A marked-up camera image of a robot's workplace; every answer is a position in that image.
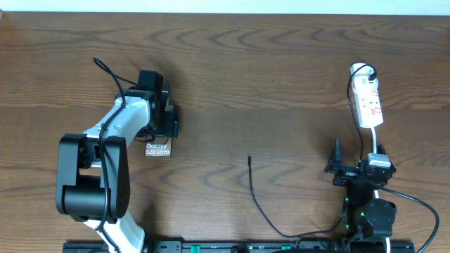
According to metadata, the white USB charger plug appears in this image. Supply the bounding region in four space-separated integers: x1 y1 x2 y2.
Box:
350 63 379 91

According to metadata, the white power strip cord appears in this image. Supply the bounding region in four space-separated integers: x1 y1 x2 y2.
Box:
371 126 392 253

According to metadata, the black USB charging cable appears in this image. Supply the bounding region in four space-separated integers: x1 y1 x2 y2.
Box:
247 63 378 239

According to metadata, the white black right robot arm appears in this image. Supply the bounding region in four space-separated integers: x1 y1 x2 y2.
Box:
324 141 397 243

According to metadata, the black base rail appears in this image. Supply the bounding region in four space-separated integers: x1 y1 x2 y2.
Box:
62 240 415 253

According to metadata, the white power strip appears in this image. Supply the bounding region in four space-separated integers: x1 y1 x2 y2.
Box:
352 75 383 129

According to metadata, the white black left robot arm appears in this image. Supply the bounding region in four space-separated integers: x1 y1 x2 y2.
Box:
56 89 179 252

